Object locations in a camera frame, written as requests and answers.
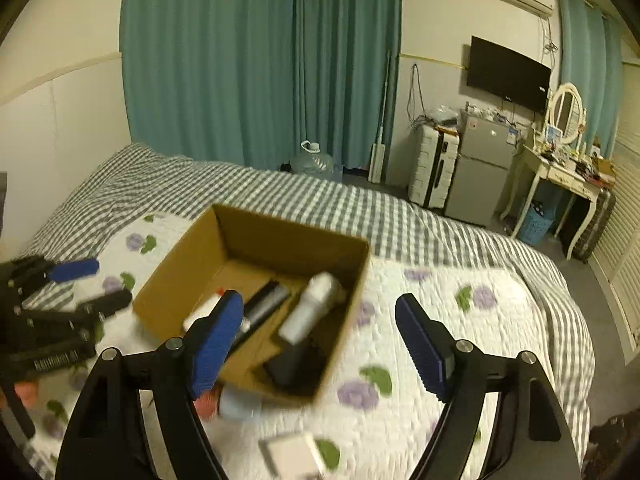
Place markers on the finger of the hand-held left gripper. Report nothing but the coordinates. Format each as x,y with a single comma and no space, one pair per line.
75,270
102,304

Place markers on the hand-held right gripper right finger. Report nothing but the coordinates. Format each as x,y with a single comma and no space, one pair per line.
420,342

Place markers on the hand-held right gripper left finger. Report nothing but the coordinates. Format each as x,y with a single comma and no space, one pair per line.
216,342

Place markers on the brown cardboard box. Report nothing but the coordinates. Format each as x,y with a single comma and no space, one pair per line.
240,240

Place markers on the white small container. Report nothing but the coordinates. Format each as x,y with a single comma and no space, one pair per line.
197,316

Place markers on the pink small object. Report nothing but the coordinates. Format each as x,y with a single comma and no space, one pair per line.
26,392

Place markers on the black remote control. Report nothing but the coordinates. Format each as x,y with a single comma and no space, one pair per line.
265,305

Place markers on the red small object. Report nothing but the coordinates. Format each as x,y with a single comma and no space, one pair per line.
207,404

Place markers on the grey white bottle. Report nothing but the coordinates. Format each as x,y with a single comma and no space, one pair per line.
240,405

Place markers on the floral white quilt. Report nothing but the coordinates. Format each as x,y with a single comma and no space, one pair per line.
400,410

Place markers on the black rectangular object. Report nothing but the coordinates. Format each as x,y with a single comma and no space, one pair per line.
295,365

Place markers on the white plastic bottle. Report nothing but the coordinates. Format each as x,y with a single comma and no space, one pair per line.
311,307

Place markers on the white small box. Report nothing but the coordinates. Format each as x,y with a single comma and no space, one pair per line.
295,455

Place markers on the blue plastic basket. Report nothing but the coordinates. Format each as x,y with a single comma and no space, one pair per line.
535,222

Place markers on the grey checkered bed sheet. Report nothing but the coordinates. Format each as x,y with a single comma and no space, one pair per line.
310,195

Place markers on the white suitcase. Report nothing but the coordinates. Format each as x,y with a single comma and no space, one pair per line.
433,166

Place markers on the grey mini fridge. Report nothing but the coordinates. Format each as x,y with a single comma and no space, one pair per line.
482,170

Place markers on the clear water jug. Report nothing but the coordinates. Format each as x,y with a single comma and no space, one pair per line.
315,162

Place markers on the white dressing table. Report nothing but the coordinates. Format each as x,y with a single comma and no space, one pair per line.
555,180

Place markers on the dark checkered suitcase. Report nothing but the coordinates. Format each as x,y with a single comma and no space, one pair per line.
597,225

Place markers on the dark cloth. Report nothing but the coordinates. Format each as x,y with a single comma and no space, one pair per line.
616,435

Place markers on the white mop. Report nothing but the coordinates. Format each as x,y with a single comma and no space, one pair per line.
379,125

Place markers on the white louvered door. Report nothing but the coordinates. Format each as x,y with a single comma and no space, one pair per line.
622,220

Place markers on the white oval vanity mirror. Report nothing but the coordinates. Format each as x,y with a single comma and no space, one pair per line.
566,106

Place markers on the wide teal curtain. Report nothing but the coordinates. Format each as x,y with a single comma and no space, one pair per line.
260,60

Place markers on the narrow teal curtain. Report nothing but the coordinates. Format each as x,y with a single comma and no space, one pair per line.
587,70

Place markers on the black wall television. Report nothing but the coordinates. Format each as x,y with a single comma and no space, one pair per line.
507,75

